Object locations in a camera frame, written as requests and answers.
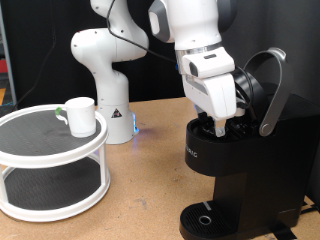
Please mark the black Keurig coffee machine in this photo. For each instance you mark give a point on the black Keurig coffee machine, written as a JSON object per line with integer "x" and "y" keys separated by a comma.
{"x": 266, "y": 173}

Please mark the black backdrop curtain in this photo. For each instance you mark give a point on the black backdrop curtain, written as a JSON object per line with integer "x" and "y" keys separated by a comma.
{"x": 156, "y": 83}

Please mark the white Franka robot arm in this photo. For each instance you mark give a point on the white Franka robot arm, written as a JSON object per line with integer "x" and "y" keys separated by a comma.
{"x": 110, "y": 93}

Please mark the red background object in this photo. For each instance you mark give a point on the red background object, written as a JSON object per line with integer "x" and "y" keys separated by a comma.
{"x": 2, "y": 66}

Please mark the white two-tier turntable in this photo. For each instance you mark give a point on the white two-tier turntable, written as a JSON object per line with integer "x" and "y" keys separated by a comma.
{"x": 50, "y": 160}

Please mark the grey metal shelf post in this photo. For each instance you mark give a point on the grey metal shelf post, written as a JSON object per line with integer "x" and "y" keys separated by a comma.
{"x": 12, "y": 93}

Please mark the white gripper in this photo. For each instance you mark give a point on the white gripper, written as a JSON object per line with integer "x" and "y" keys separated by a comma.
{"x": 213, "y": 93}

